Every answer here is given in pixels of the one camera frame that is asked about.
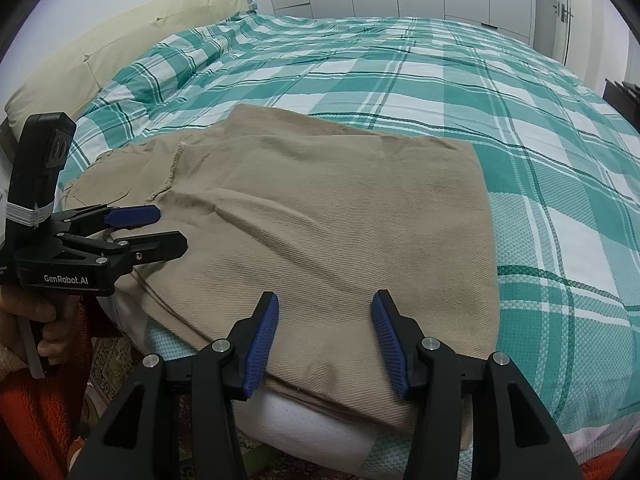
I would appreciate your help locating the green plaid duvet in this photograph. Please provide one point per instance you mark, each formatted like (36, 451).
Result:
(525, 135)

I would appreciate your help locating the pale bed sheet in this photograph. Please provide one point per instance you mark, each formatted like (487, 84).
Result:
(310, 430)

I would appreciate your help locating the person's left hand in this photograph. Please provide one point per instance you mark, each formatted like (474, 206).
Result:
(12, 315)

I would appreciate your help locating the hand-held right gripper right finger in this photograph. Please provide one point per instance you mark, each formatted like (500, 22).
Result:
(392, 345)

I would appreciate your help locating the patterned rug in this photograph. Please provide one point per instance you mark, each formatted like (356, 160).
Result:
(110, 360)

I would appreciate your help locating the dark wooden dresser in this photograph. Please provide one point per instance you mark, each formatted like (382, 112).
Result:
(625, 102)

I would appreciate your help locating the small white blue object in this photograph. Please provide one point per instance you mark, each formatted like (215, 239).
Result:
(251, 2)

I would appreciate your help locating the cream padded headboard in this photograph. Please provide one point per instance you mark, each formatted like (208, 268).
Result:
(100, 55)

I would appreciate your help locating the khaki pants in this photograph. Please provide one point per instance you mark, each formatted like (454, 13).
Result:
(325, 220)

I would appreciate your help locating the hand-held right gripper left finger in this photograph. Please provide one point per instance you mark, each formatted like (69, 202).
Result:
(260, 345)

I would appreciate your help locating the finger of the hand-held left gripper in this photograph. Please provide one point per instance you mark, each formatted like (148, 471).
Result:
(132, 215)
(160, 246)

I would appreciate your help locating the green plaid pillow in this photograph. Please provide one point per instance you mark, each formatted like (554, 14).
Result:
(165, 65)

